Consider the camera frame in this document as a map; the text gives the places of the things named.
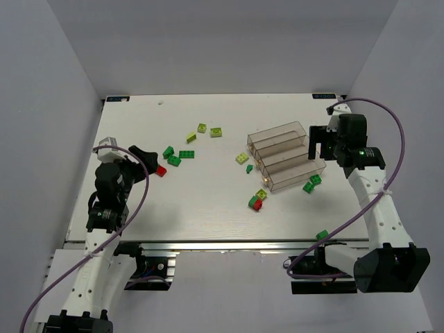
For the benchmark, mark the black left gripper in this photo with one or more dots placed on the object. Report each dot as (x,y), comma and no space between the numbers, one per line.
(137,161)

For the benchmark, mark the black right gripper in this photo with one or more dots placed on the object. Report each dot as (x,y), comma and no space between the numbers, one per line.
(321,137)

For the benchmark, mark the small red lego brick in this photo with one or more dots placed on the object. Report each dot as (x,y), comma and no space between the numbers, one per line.
(161,171)

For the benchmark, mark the green 2x2 lego brick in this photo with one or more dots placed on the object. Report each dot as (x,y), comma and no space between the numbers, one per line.
(308,187)
(315,179)

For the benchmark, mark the green and red lego stack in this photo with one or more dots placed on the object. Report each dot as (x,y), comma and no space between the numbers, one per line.
(255,203)

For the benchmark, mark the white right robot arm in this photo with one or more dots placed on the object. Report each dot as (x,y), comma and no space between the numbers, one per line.
(393,263)

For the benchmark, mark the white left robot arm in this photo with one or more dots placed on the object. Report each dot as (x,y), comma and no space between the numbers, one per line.
(107,264)

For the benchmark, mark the green curved lego brick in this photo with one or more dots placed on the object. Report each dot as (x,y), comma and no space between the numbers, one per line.
(168,152)

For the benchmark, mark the green sloped lego brick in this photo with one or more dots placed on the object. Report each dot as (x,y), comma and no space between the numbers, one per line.
(174,160)

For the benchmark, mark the green flat 2x4 lego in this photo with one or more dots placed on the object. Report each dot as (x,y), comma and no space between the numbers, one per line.
(186,154)

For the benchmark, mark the blue label sticker right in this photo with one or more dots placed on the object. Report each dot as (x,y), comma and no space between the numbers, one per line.
(323,96)

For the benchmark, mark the blue label sticker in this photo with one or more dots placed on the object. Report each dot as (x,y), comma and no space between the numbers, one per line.
(117,99)
(323,96)

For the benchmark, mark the clear three-compartment container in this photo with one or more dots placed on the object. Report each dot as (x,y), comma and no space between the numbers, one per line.
(282,155)

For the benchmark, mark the lime curved lego brick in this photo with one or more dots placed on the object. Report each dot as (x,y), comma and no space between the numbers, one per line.
(191,137)

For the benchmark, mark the lime square lego brick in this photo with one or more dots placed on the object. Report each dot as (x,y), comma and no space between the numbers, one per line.
(202,127)

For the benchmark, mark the lime rectangular lego brick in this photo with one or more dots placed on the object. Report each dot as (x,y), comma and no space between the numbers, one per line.
(216,132)

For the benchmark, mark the blue label sticker left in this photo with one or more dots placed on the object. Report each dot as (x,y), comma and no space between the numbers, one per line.
(117,99)

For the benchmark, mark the lime 2x2 lego brick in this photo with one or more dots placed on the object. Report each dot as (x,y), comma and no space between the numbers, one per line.
(241,158)

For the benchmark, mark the lime lego near container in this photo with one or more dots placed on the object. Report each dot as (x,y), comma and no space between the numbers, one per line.
(262,194)

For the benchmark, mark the green lego at table edge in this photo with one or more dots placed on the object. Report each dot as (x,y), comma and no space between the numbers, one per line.
(322,234)

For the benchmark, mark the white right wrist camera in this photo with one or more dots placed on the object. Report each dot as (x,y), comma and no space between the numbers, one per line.
(334,113)

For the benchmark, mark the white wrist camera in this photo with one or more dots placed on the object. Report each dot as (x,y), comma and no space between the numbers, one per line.
(108,153)
(334,113)

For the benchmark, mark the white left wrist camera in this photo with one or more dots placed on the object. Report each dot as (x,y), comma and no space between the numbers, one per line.
(108,153)

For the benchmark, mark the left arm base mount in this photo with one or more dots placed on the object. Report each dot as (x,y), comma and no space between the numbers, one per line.
(150,273)

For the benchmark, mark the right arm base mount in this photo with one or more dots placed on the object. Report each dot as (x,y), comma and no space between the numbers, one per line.
(315,264)

